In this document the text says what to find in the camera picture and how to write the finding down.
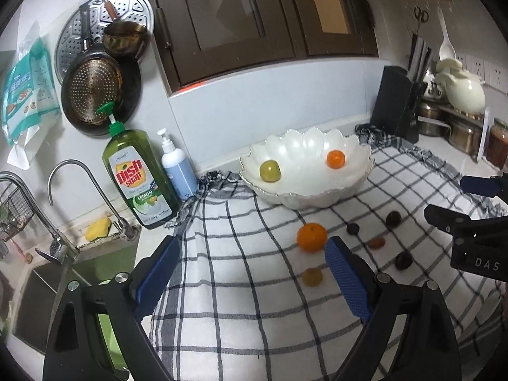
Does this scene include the teal printed packet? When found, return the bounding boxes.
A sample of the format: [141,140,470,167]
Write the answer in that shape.
[29,37,63,119]
[2,51,41,146]

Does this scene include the perforated steel steamer plate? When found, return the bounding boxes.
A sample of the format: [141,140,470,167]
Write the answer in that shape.
[55,0,155,84]

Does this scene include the black white checked cloth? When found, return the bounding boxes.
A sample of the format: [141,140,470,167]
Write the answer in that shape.
[149,124,508,381]

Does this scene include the brown round fruit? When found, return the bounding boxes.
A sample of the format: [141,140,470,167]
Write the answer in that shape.
[394,251,414,271]

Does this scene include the thin curved steel faucet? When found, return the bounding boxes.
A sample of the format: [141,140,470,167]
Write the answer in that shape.
[48,160,137,243]

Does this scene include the green dish soap bottle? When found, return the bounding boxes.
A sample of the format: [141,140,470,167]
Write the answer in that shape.
[95,102,180,230]

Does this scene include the brass pot with wooden handle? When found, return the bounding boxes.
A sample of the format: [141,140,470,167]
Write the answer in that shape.
[102,0,150,59]

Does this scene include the white scalloped bowl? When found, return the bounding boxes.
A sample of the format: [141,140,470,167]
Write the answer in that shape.
[239,127,376,209]

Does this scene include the black knife block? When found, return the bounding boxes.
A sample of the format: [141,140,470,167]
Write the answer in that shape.
[370,65,427,144]

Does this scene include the white wall outlets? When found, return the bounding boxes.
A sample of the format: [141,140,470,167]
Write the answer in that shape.
[456,53,508,88]

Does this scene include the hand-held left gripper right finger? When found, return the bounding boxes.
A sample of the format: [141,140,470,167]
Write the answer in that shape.
[323,235,463,381]

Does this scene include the black scissors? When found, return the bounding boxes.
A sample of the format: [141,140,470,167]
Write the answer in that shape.
[413,5,430,32]

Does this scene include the yellow round fruit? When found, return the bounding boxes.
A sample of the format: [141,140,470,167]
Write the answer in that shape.
[302,268,324,287]

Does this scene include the white ceramic teapot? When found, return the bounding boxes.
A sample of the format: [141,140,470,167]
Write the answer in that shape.
[434,59,487,114]

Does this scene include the hanging perforated pan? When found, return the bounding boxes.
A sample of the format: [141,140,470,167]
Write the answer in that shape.
[61,6,143,137]

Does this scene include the white ladle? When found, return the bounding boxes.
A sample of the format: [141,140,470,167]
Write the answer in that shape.
[437,8,457,61]

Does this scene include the green plastic basin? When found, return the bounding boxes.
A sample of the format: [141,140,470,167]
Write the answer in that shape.
[95,280,130,371]

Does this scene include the steel kitchen knives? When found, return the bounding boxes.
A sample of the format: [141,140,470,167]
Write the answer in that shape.
[408,34,433,85]

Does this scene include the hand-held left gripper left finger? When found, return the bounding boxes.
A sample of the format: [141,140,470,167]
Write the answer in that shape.
[43,235,183,381]

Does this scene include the wire dish rack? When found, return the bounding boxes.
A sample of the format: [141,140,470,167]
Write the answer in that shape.
[0,186,34,258]

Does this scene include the brown wooden cabinet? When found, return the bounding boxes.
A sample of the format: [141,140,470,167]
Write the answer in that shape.
[135,0,379,97]

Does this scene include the steel pot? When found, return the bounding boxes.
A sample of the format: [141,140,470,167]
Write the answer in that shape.
[417,101,452,137]
[448,115,483,155]

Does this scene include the glass jar with sauce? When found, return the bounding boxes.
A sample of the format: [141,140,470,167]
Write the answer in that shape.
[486,118,508,169]

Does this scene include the white pump bottle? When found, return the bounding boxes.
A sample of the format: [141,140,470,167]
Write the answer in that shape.
[157,128,199,201]

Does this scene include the copper perforated strainer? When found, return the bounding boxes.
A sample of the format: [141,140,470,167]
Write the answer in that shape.
[63,51,124,125]

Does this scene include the yellow sponge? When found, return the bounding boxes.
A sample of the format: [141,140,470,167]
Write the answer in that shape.
[85,217,113,243]

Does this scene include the green round fruit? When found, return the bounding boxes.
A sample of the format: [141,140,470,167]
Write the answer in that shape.
[259,160,282,184]

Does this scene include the steel sink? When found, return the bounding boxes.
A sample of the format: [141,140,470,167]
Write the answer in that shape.
[8,238,139,354]

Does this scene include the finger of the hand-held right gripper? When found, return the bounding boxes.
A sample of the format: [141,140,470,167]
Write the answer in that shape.
[459,174,508,200]
[424,204,477,243]

